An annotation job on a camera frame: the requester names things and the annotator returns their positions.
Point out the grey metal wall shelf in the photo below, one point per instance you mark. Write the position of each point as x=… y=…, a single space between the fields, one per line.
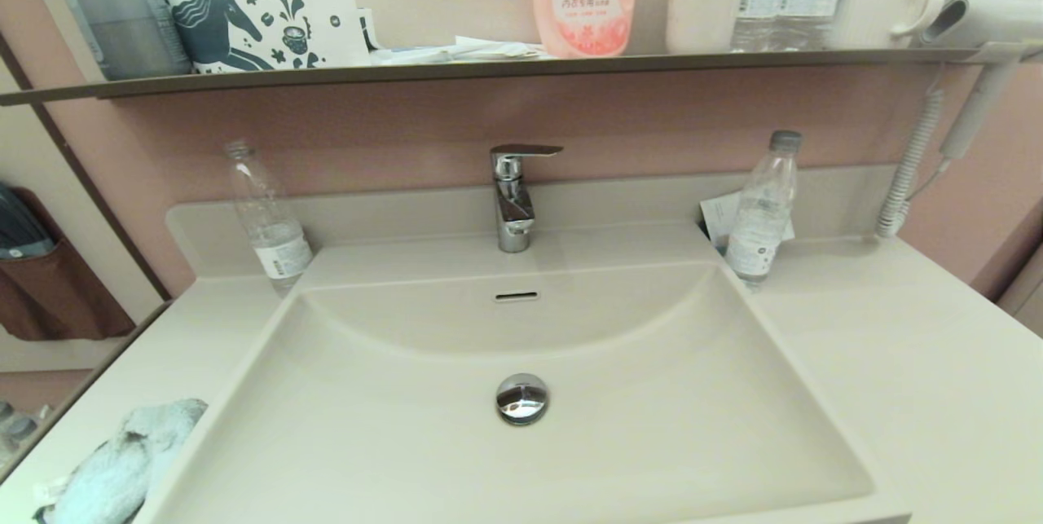
x=489 y=68

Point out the clear plastic bottle without cap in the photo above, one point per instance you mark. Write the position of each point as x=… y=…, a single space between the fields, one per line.
x=277 y=247

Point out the white hair dryer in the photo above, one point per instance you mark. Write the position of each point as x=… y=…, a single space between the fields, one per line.
x=990 y=19

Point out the clear plastic bottle grey cap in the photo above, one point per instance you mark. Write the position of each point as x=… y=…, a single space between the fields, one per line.
x=758 y=231

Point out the white paper packets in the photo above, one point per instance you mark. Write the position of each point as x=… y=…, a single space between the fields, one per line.
x=473 y=50

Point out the chrome sink faucet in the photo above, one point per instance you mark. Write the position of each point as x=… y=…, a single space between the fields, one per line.
x=513 y=214

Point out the white sink basin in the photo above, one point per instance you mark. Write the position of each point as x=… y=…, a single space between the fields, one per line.
x=652 y=442

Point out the fluffy pale blue cloth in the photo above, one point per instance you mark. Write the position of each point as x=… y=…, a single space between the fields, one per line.
x=114 y=467

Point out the small printed paper card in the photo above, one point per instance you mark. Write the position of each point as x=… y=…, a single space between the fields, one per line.
x=715 y=218

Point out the brown hanging fabric bag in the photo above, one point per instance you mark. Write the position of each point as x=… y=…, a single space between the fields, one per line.
x=57 y=296

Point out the chrome drain stopper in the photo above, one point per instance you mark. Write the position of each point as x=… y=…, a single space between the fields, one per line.
x=521 y=399

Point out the white pouch horse print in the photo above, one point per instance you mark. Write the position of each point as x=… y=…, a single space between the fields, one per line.
x=261 y=11

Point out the dark item in bag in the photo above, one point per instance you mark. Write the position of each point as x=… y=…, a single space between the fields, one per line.
x=16 y=231

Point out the grey matte bottle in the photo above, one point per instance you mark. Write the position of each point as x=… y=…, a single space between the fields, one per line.
x=122 y=11

